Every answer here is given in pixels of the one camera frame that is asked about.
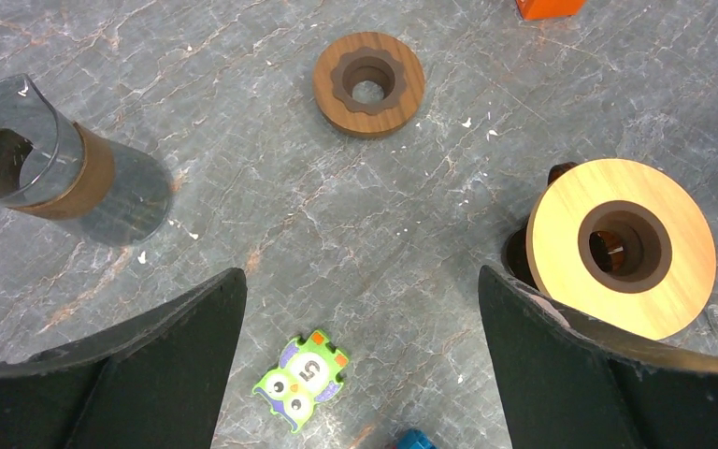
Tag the orange filter box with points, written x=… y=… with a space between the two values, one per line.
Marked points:
x=536 y=10

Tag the light wooden ring holder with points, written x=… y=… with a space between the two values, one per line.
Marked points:
x=624 y=243

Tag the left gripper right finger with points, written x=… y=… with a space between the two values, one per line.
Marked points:
x=567 y=380

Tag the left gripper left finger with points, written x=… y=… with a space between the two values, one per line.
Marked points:
x=156 y=380

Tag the red blue lego brick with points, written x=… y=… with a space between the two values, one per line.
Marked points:
x=414 y=439

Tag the green owl toy block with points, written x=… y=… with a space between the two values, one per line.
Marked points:
x=308 y=373

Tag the dark wooden ring holder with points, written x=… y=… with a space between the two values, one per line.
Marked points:
x=368 y=84

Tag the grey glass carafe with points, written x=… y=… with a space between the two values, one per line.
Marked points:
x=57 y=169

